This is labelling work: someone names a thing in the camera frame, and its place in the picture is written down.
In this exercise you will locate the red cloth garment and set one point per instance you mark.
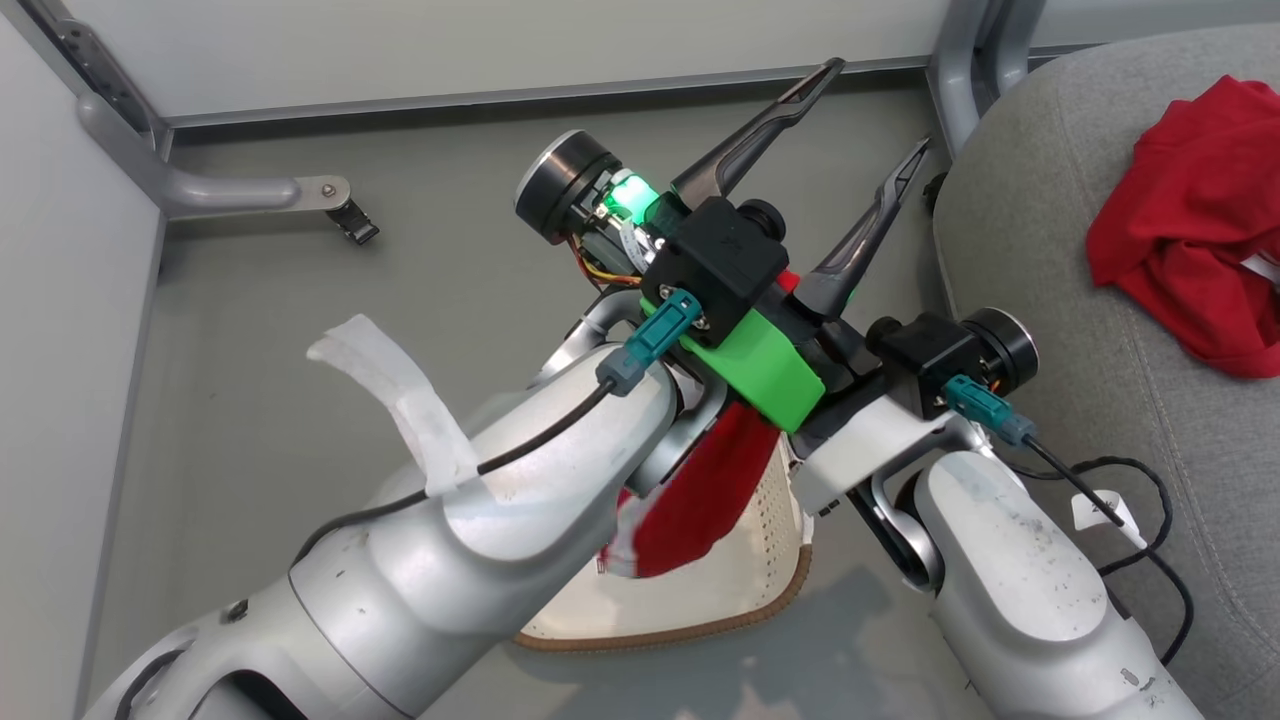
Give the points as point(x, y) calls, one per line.
point(1190, 220)
point(700, 490)

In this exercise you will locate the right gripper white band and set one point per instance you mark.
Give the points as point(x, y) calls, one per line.
point(870, 450)

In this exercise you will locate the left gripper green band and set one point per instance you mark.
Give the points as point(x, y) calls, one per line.
point(765, 375)

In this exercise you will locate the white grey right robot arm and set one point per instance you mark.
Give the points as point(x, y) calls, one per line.
point(1020, 590)

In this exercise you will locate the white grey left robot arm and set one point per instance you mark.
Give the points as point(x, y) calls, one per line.
point(450, 580)

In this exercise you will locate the grey metal frame leg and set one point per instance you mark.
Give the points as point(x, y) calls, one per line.
point(220, 190)
point(965, 70)

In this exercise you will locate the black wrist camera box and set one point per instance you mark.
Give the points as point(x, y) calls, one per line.
point(925, 360)
point(715, 260)

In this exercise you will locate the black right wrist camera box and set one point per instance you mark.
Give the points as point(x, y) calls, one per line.
point(925, 360)

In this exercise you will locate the translucent white tape strip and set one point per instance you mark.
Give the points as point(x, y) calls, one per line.
point(400, 400)

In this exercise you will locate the black frame foot clamp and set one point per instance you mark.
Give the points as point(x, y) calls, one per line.
point(355, 220)

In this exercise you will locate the grey fabric sofa seat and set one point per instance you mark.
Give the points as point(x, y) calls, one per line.
point(1080, 330)

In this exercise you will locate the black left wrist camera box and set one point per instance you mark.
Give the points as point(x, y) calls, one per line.
point(715, 260)

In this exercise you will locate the white perforated laundry basket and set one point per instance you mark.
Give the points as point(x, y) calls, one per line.
point(770, 560)

